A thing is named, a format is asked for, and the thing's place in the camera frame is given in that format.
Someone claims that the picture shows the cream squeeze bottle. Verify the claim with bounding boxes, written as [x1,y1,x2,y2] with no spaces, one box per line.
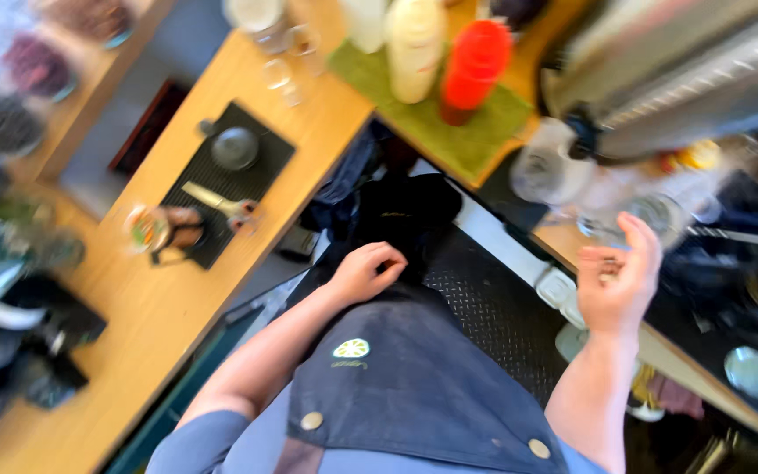
[384,0,447,105]

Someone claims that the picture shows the silver metal appliance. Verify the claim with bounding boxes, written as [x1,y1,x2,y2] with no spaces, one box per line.
[540,0,758,162]

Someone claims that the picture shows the clear glass jar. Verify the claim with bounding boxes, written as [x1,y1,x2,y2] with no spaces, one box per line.
[222,0,291,54]

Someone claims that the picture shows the black trousers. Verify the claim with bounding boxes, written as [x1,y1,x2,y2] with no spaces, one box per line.
[300,172,465,291]

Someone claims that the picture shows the brown round item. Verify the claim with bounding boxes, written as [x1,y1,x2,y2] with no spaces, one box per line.
[163,206,207,251]

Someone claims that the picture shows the person's right hand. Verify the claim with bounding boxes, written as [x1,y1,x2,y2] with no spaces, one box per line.
[576,211,664,337]

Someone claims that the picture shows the white shoe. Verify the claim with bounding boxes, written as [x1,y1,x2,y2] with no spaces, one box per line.
[534,266,587,330]

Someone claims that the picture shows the person's left hand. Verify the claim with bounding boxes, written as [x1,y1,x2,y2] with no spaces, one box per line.
[328,241,409,307]

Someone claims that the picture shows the dark sink area with tools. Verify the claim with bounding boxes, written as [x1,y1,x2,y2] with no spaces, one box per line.
[645,168,758,435]

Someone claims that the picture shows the silver bar tool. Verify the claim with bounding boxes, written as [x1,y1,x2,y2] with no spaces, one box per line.
[180,181,258,228]

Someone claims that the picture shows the black round bowl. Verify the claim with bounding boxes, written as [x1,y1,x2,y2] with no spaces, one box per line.
[211,126,261,172]

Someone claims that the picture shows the heap of dark bar items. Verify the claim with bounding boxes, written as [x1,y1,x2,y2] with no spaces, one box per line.
[0,197,109,412]

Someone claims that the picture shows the clear drinking glass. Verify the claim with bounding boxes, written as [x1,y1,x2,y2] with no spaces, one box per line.
[626,192,690,250]

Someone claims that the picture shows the small clear glass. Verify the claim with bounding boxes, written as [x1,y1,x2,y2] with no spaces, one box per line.
[262,58,304,108]
[287,25,326,76]

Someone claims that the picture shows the red squeeze bottle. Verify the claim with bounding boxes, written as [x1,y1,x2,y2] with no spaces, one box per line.
[440,20,513,127]

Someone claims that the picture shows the navy blue apron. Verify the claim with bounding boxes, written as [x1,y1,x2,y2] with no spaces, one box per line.
[286,283,571,474]

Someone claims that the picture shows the white bottle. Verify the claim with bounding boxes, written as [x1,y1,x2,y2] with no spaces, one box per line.
[340,0,390,55]

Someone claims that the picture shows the black ribbed bar mat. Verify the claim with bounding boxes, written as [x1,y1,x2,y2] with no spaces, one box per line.
[150,101,297,271]

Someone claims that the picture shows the shelf with bowls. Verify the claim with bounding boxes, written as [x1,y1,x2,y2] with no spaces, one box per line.
[0,0,176,192]

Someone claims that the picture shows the glass with colourful garnish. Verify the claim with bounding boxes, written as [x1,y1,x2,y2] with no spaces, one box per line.
[121,204,172,256]

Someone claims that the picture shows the black studded floor mat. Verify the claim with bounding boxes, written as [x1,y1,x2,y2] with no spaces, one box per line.
[418,227,574,409]

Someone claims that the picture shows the green cloth mat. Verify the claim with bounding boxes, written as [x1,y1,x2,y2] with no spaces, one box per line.
[328,39,536,190]

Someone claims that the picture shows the blue shirt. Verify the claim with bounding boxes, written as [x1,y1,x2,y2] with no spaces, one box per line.
[145,385,610,474]

